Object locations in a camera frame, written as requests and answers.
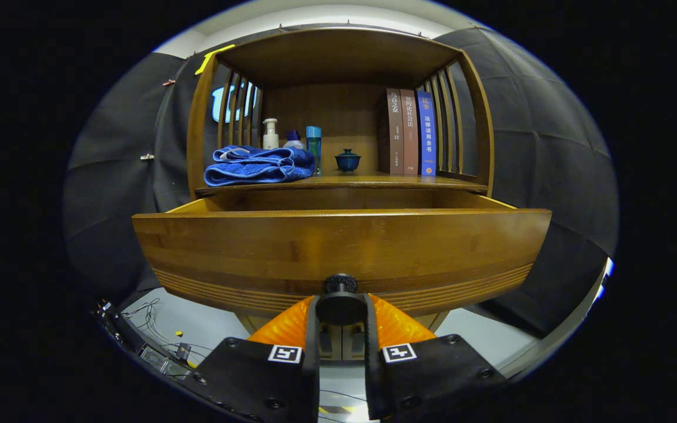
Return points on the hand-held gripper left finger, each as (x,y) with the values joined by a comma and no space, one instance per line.
(312,382)

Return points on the wooden countertop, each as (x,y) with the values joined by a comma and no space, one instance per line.
(374,181)

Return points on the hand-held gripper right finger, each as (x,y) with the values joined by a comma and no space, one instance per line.
(372,382)

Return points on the reddish brown book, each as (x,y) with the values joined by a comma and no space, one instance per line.
(410,141)

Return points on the grey vented box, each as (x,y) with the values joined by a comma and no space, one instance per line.
(162,361)

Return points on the folded blue towel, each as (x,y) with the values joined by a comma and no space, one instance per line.
(256,167)

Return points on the blue book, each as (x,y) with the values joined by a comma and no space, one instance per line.
(427,141)

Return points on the wooden cabinet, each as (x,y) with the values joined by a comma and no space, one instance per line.
(338,59)

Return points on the blue lidded teacup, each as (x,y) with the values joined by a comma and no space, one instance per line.
(348,161)

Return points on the black drawer knob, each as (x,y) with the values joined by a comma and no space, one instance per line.
(341,308)

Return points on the dark brown book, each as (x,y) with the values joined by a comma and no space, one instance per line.
(395,135)

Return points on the wooden cabinet door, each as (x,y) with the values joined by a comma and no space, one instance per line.
(331,346)
(353,346)

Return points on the wooden drawer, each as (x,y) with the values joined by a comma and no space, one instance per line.
(338,247)

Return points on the white pump bottle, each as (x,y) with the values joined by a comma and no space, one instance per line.
(270,140)

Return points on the white blue-cap lotion bottle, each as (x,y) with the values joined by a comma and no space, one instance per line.
(293,143)

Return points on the clear blue-cap bottle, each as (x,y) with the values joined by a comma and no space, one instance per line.
(314,147)

